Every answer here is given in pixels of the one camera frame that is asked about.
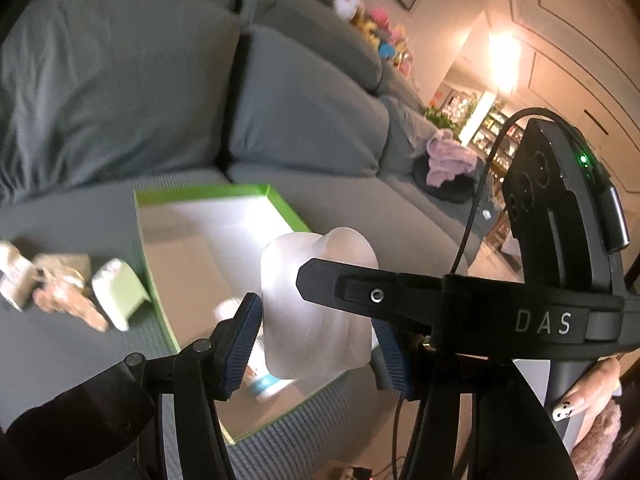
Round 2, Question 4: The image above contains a white curved plastic piece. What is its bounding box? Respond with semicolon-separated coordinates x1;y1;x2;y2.
91;257;153;332

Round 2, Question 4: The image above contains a glowing wall lamp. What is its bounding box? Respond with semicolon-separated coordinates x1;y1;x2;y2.
487;30;521;93

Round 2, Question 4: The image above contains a blue and white item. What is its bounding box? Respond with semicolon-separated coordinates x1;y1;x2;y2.
247;370;283;401

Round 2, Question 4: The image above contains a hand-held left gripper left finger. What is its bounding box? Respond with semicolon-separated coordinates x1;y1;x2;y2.
124;292;263;480

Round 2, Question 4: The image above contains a row of colourful plush toys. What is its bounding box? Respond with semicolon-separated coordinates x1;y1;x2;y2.
350;7;416;78

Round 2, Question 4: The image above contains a pink cloth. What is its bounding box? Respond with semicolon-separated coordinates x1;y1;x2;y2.
425;128;483;188

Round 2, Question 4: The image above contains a black round cushion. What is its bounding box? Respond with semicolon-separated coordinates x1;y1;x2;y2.
412;157;483;204

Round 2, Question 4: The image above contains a grey sofa back cushion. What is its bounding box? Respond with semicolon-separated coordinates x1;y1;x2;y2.
0;0;242;206
227;25;391;178

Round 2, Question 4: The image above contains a small white object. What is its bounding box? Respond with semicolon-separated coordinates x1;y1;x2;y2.
0;241;38;311

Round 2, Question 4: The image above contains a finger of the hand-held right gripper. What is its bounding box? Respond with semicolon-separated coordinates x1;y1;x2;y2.
296;258;446;335

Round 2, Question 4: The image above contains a thin black cable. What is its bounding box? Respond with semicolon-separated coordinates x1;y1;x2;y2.
392;400;406;480

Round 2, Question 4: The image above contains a green cardboard box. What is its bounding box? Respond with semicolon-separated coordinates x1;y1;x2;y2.
132;184;373;445

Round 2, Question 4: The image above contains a display shelf with goods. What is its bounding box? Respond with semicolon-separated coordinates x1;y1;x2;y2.
462;91;526;196

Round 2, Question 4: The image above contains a person's right hand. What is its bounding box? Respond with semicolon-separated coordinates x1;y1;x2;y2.
551;355;626;453

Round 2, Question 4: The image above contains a flower bouquet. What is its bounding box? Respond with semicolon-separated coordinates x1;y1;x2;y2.
425;102;463;131

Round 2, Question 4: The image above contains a beige figurine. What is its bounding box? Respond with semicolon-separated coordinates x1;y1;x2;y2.
32;252;110;332

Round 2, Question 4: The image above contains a grey sofa cushion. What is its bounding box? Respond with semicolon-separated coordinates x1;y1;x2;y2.
237;0;383;93
227;25;391;178
0;0;242;206

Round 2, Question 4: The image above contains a small white item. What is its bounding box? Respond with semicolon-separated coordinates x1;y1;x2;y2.
214;299;241;322

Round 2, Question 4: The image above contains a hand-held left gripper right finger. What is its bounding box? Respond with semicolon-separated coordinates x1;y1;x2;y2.
372;320;571;480

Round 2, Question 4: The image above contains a grey sofa top cushion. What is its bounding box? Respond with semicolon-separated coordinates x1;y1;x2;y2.
237;0;383;93

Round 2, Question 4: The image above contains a translucent frosted plastic block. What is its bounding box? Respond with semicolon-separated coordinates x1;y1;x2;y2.
260;226;379;380

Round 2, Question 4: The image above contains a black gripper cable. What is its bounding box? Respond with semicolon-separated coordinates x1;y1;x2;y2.
448;106;581;276

